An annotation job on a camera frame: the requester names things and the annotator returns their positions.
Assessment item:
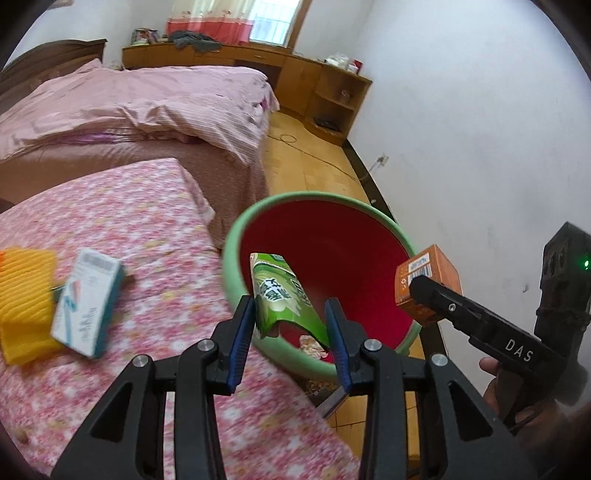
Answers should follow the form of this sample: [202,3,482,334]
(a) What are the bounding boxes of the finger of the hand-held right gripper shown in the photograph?
[409,274,561,384]

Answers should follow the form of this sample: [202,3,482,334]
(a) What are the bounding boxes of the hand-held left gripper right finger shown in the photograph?
[323,298,539,480]

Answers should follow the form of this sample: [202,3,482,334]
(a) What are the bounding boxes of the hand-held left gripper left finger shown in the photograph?
[51,295,257,480]

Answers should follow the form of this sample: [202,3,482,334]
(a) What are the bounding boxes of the green snack packet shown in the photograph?
[249,251,331,350]

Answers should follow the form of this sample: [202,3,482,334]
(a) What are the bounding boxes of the small orange carton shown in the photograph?
[394,244,462,326]

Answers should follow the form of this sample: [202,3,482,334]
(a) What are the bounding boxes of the green-rimmed red bin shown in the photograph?
[222,193,423,384]

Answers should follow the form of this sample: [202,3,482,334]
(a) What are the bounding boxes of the orange mesh bag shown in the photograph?
[0,248,58,367]

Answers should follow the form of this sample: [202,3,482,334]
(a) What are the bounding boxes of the person's right hand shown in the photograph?
[479,357,573,457]

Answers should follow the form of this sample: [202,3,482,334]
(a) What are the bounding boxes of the dark wooden bed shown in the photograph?
[0,39,281,250]

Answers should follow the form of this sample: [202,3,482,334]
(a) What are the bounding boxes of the white and teal box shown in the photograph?
[50,248,126,360]

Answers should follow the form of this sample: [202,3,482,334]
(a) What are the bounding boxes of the pink striped blanket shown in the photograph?
[0,58,281,164]

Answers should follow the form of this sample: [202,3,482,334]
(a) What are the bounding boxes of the light wooden cabinet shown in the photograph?
[122,42,372,146]

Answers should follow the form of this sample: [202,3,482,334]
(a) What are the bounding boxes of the dark grey clothes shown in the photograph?
[167,31,221,52]

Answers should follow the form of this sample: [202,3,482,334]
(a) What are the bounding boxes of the barred window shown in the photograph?
[249,0,308,49]

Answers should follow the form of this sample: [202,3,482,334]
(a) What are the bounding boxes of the white and red curtain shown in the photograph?
[166,0,257,45]

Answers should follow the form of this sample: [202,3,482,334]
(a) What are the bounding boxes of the thin floor cable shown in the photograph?
[265,131,376,204]

